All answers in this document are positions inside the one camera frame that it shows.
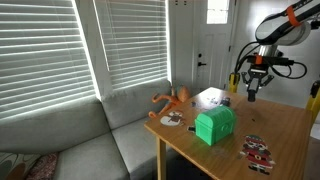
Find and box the wooden table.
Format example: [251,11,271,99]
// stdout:
[145,87,313,180]

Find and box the grey sectional sofa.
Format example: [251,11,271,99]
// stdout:
[0,80,171,180]

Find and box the white entry door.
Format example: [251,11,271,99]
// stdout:
[195,0,236,91]

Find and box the yellow tripod leg right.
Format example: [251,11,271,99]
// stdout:
[306,80,320,121]

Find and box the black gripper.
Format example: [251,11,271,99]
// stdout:
[241,66,274,102]

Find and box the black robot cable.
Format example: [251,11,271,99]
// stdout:
[234,41,308,80]

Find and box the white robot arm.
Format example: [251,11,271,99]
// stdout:
[235,0,320,102]

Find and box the patterned throw pillow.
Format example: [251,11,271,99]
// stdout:
[0,152,58,180]

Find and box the orange octopus plush toy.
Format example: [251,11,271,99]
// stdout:
[148,85,191,118]

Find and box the yellow tripod leg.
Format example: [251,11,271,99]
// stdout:
[306,80,320,121]
[229,73,240,93]

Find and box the green treasure chest box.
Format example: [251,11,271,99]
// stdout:
[195,105,236,146]

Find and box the skull character sticker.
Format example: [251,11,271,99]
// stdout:
[160,111,183,126]

